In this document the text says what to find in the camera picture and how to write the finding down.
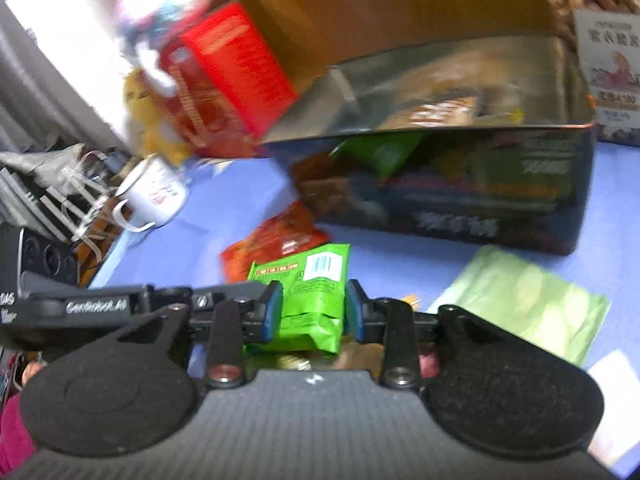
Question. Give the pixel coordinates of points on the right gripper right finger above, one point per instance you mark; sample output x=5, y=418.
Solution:
x=388, y=322

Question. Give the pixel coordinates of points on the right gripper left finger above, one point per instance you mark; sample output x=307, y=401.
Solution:
x=225, y=360

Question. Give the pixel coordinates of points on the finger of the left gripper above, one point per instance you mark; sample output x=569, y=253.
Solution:
x=246, y=304

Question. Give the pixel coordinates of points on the dark green snack packet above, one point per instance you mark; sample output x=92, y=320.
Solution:
x=313, y=304

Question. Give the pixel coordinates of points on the orange cracker snack packet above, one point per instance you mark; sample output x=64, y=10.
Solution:
x=286, y=234

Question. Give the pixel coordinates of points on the green pea snack packet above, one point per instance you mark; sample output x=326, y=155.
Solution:
x=528, y=301

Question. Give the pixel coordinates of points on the pink rectangular snack box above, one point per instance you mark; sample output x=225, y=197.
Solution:
x=618, y=432

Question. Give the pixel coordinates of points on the person's left hand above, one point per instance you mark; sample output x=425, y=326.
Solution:
x=30, y=369

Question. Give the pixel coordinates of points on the white enamel mug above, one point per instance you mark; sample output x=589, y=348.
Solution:
x=150, y=196

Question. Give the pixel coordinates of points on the yellow duck plush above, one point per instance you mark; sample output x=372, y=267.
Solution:
x=153, y=135

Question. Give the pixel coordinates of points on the black sheep-print storage box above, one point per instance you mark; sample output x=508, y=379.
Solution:
x=487, y=140

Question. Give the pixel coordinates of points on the red gift bag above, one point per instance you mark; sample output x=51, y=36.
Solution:
x=231, y=89

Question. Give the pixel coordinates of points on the wooden panel board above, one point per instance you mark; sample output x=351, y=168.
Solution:
x=308, y=35

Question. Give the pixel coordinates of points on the pastel plush toy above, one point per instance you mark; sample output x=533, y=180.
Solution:
x=145, y=27

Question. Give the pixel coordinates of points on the nut jar gold lid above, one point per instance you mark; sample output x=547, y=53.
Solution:
x=604, y=34

